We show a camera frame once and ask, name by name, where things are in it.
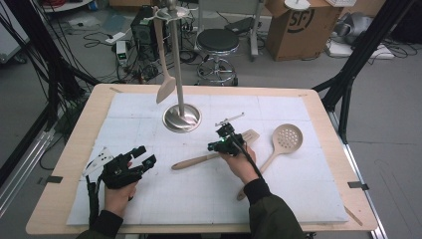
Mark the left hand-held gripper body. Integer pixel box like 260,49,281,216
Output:
82,146,147,191

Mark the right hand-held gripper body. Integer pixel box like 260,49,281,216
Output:
214,112,247,157

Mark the slotted beige spatula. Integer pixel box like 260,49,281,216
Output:
170,128,261,171

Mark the metal utensil stand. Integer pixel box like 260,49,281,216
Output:
153,0,203,134

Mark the beige skimmer spoon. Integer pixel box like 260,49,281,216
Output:
236,122,305,202

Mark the solid beige spatula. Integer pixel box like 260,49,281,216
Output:
153,9,177,105

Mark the person's right hand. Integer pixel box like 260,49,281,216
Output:
218,145,264,185

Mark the person's left hand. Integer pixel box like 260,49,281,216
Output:
104,181,139,219

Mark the white foam mat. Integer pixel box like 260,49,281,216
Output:
66,92,349,227

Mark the black tape strip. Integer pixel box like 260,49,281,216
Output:
37,174,64,185
347,180,370,191

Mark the black round stool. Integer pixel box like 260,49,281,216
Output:
195,28,241,88

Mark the grey metal stand leg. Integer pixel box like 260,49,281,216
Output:
250,0,267,63

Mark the small white device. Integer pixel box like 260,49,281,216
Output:
114,40,129,68

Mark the black flat device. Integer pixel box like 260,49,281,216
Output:
225,16,255,36

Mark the cardboard box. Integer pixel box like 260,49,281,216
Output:
264,0,344,63

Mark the black computer tower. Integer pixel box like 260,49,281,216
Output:
129,6,173,63

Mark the white power strip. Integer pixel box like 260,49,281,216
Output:
105,31,127,46

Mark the brown tape strip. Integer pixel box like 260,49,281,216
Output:
343,205,364,227

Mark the white flat panel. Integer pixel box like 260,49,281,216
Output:
326,39,396,61

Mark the white round disc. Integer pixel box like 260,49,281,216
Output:
284,0,312,11

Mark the white round table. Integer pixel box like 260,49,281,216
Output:
41,0,94,14

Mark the grey machine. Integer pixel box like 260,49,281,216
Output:
332,11,374,46

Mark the right hand-held gripper cable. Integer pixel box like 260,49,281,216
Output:
228,132,265,180

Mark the hand-held gripper cable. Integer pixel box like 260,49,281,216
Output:
85,160,101,227
228,132,265,180

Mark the left hand-held gripper cable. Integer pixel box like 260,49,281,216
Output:
85,160,101,227

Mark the aluminium rail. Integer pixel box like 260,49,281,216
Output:
326,111,389,239
0,127,56,217

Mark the black metal frame with cables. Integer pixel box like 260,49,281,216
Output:
0,0,101,132

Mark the black floor cable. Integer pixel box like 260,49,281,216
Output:
83,31,113,49

